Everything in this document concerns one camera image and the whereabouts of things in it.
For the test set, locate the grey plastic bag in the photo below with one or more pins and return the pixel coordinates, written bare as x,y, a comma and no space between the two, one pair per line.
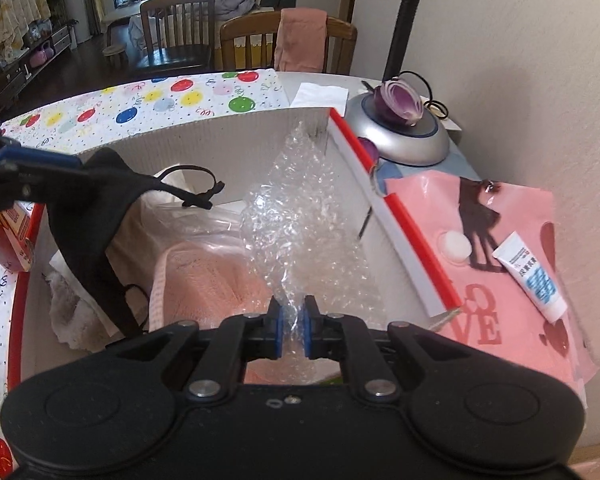
137,30

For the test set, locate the small red onion piece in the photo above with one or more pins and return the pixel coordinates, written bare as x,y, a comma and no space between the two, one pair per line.
369,149

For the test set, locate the wooden dining chair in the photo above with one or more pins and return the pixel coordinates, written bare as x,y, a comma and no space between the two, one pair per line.
250,21

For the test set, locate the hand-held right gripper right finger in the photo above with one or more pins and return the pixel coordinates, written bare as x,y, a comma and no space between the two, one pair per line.
307,327

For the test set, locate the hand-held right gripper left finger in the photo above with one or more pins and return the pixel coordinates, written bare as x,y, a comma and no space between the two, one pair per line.
277,327

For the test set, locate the white tissue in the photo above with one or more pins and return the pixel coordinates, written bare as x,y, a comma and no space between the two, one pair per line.
320,95

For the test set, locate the halved red onion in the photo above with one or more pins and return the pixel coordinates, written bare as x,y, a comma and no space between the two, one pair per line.
400,100

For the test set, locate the yellow printed blanket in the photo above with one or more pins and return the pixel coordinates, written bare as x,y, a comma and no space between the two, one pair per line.
17,5

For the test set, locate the balloon printed tablecloth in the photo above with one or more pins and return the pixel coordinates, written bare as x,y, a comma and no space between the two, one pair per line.
130,105

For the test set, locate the pink knit cloth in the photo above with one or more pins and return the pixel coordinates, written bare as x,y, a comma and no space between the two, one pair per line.
205,285

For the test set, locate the pink towel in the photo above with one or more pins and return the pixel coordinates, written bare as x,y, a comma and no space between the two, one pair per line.
300,40

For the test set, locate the wooden chair with dark seat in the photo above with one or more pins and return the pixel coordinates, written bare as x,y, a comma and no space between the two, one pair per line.
172,60

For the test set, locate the clear plastic bag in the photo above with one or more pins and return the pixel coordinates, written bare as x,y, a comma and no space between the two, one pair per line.
200,225

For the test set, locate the grey clothes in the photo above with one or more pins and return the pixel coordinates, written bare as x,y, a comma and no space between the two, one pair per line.
232,2

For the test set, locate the white fluffy cloth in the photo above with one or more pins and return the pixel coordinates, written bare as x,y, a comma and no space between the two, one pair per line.
70,310

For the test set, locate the small round stool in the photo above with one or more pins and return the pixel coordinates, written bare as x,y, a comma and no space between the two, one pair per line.
115,51

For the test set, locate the white and blue cream tube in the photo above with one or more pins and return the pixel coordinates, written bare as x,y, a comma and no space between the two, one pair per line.
530,280

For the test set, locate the dark low cabinet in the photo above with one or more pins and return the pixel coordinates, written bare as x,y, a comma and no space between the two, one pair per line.
10,80

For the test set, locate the silver desk lamp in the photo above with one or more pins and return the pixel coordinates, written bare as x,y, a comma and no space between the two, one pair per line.
405,140

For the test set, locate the pale coffee table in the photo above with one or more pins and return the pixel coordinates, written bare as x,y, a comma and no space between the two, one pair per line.
125,10

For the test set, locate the black face mask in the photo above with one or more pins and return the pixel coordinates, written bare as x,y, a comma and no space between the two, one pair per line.
90,210

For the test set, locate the red and white cardboard box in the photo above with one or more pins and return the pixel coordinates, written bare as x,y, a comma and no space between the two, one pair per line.
230,132

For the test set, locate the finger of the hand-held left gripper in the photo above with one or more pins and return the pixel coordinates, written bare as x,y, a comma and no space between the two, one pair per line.
10,180
30,157

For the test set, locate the clear bubble wrap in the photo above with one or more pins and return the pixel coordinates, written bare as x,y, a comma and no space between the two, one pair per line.
300,200

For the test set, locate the red and yellow snack box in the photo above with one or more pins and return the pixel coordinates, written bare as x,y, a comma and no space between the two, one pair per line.
5,245

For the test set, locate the pink gift bag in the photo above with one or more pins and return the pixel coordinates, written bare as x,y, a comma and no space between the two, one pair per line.
420,200

